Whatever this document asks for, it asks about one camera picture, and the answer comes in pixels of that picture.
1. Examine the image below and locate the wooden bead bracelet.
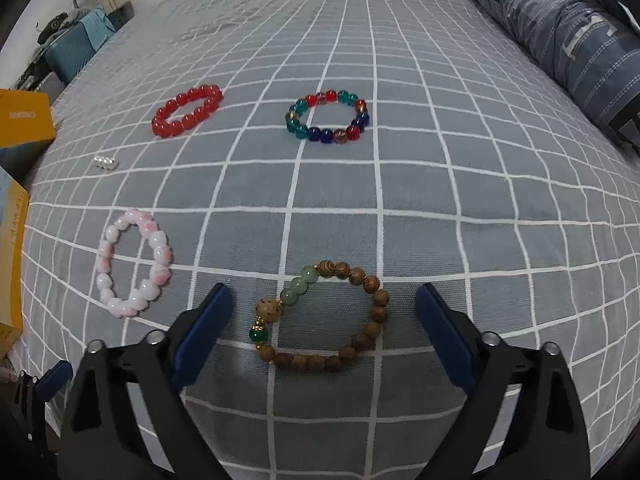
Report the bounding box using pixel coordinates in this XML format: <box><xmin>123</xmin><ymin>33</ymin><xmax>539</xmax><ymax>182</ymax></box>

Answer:
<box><xmin>248</xmin><ymin>259</ymin><xmax>391</xmax><ymax>372</ymax></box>

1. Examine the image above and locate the blue grey pillow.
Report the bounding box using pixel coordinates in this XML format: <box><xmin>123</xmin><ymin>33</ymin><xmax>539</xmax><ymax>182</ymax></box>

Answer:
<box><xmin>440</xmin><ymin>0</ymin><xmax>640</xmax><ymax>151</ymax></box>

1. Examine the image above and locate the pink white bead bracelet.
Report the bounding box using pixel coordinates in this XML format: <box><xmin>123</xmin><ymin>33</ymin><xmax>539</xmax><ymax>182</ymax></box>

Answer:
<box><xmin>96</xmin><ymin>209</ymin><xmax>174</xmax><ymax>318</ymax></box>

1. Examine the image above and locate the blue yellow cardboard box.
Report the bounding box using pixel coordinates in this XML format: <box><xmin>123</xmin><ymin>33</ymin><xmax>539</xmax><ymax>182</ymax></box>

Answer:
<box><xmin>0</xmin><ymin>89</ymin><xmax>57</xmax><ymax>357</ymax></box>

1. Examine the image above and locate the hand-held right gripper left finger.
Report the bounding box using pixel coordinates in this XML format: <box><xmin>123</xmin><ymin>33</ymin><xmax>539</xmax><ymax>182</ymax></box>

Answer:
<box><xmin>60</xmin><ymin>282</ymin><xmax>235</xmax><ymax>480</ymax></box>

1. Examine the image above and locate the multicolour glass bead bracelet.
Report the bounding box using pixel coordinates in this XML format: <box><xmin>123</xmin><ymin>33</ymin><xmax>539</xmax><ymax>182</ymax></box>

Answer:
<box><xmin>285</xmin><ymin>89</ymin><xmax>371</xmax><ymax>146</ymax></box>

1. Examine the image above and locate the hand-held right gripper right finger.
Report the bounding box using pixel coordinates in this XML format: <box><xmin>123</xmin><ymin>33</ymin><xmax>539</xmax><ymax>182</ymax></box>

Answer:
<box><xmin>414</xmin><ymin>282</ymin><xmax>593</xmax><ymax>480</ymax></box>

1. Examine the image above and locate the teal suitcase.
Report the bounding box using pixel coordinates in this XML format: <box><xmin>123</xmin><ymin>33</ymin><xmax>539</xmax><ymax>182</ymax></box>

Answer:
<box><xmin>45</xmin><ymin>7</ymin><xmax>118</xmax><ymax>86</ymax></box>

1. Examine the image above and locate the teal cloth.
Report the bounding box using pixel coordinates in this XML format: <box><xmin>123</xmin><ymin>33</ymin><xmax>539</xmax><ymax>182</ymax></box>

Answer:
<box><xmin>81</xmin><ymin>7</ymin><xmax>117</xmax><ymax>45</ymax></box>

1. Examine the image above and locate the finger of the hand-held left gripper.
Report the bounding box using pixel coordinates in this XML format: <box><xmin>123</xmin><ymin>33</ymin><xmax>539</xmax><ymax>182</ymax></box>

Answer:
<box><xmin>35</xmin><ymin>360</ymin><xmax>74</xmax><ymax>404</ymax></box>

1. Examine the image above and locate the red bead bracelet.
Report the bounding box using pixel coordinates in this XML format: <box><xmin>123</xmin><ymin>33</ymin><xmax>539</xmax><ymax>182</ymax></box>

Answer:
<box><xmin>151</xmin><ymin>84</ymin><xmax>224</xmax><ymax>138</ymax></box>

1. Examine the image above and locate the grey suitcase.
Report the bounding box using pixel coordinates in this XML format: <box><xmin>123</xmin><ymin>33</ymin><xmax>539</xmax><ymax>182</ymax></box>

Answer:
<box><xmin>15</xmin><ymin>60</ymin><xmax>61</xmax><ymax>93</ymax></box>

